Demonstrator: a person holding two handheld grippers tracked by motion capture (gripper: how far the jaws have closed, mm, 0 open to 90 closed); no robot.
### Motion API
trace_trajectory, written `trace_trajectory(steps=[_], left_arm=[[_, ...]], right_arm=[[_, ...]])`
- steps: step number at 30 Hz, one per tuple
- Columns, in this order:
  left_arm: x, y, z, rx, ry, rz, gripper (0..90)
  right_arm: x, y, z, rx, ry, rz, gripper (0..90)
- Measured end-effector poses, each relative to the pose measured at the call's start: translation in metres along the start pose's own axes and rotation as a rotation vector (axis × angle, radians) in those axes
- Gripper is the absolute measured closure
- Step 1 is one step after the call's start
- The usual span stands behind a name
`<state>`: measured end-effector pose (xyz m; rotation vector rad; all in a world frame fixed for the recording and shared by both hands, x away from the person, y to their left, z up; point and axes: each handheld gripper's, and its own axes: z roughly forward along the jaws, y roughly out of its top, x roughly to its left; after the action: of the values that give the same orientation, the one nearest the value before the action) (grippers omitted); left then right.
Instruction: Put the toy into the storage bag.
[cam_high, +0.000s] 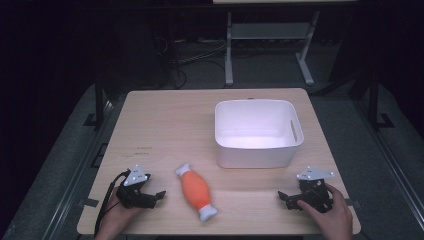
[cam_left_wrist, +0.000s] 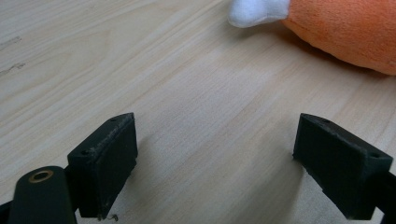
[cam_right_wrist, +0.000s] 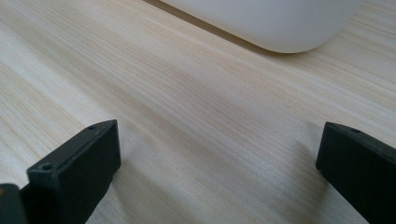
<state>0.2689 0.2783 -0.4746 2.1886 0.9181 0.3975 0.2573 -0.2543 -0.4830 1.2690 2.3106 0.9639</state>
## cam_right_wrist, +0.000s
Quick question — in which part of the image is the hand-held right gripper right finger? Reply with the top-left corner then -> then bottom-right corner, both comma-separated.
315,121 -> 396,224

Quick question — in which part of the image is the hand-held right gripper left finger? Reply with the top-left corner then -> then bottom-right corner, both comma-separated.
19,119 -> 122,224

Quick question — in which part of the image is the white plastic container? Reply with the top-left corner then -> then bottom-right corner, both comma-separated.
160,0 -> 364,54

